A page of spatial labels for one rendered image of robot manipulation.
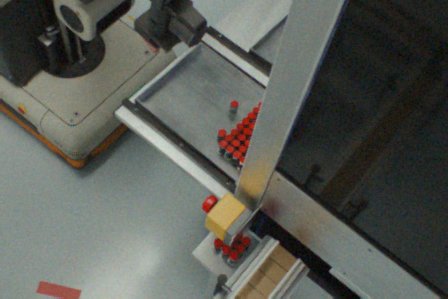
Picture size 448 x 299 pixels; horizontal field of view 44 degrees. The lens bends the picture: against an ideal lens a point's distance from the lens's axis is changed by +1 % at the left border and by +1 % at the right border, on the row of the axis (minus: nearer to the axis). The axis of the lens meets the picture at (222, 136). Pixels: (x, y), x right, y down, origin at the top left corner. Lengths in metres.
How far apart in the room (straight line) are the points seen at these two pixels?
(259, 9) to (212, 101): 0.37
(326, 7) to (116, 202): 1.73
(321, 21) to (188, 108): 0.81
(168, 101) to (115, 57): 0.87
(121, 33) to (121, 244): 0.87
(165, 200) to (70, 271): 0.46
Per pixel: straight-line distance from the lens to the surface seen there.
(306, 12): 0.71
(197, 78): 1.52
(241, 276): 1.24
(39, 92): 2.25
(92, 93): 2.22
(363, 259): 1.09
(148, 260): 2.21
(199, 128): 1.43
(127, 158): 2.38
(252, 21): 1.67
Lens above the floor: 2.12
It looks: 60 degrees down
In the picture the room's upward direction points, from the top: 12 degrees clockwise
